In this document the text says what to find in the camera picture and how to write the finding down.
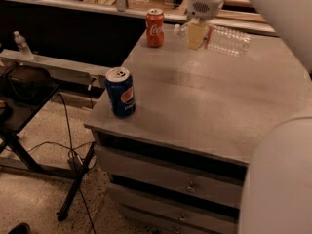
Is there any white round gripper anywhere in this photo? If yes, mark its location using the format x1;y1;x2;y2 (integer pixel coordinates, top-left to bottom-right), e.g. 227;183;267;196
186;0;225;50

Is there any clear plastic water bottle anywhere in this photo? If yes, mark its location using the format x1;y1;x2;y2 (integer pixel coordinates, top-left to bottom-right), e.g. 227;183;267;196
174;23;251;57

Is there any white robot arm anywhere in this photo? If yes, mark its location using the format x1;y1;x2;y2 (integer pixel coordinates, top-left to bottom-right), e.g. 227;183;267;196
237;0;312;234

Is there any small bottle on ledge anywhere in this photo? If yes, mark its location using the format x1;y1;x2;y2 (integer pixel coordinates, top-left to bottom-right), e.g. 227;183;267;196
14;31;34;60

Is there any red Coca-Cola can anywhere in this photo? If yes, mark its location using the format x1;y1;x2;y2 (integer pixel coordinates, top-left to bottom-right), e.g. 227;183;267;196
145;8;164;47

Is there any blue Pepsi can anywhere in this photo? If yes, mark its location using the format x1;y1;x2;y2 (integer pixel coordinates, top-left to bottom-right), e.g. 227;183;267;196
105;67;136;117

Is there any grey drawer cabinet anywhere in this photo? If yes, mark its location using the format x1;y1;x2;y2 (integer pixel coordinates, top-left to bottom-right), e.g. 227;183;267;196
87;25;311;234

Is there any upper drawer knob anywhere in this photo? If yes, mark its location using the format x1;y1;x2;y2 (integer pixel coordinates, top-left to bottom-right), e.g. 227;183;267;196
186;181;196;193

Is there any drawer knob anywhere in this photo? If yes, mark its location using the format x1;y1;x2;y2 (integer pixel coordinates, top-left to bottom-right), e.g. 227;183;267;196
179;213;186;222
186;181;196;193

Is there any dark bag on table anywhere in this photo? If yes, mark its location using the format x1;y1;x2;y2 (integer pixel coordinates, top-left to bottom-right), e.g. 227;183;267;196
0;63;54;103

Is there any black folding side table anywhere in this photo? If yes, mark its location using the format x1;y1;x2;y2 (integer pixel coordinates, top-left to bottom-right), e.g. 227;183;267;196
0;78;96;222

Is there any middle drawer knob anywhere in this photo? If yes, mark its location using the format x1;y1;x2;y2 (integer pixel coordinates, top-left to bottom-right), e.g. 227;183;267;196
179;213;186;222

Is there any black shoe tip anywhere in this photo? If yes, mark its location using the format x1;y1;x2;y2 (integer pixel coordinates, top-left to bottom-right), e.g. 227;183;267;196
8;223;30;234

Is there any black power cable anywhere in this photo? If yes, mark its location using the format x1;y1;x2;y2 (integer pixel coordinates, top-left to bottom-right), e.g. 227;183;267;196
27;90;98;234

